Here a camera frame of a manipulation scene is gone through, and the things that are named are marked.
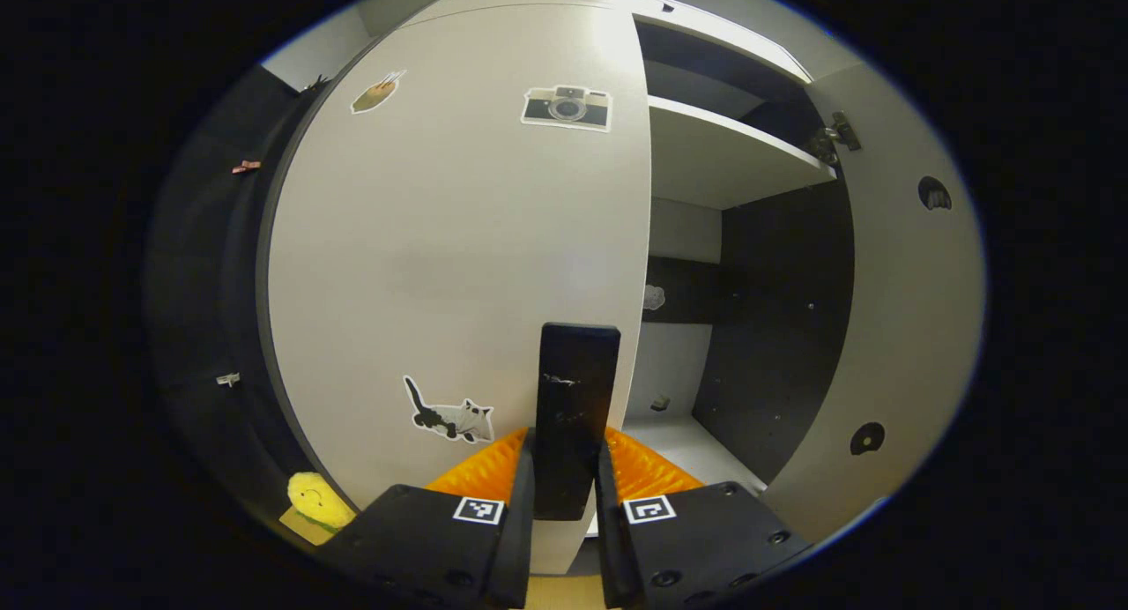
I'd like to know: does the grey cabinet door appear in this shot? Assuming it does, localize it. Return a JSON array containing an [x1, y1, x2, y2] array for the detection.
[[267, 4, 653, 576], [760, 62, 986, 545]]

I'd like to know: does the black door handle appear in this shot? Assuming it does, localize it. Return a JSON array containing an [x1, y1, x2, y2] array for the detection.
[[533, 322, 621, 521]]

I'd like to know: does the grey double-door shoe cabinet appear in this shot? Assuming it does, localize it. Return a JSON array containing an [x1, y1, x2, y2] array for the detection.
[[256, 0, 986, 576]]

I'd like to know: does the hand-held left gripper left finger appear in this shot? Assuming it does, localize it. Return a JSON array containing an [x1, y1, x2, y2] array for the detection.
[[317, 428, 537, 609]]

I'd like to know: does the metal door hinge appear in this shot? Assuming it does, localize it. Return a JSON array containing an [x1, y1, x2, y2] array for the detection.
[[806, 112, 863, 166]]

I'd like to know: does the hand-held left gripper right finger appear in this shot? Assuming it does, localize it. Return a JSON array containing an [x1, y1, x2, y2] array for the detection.
[[596, 427, 812, 609]]

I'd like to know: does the yellow plush toy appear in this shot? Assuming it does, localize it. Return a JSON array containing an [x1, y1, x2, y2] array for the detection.
[[287, 472, 358, 532]]

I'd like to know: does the black backdrop cloth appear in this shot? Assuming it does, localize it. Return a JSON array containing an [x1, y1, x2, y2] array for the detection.
[[145, 63, 353, 523]]

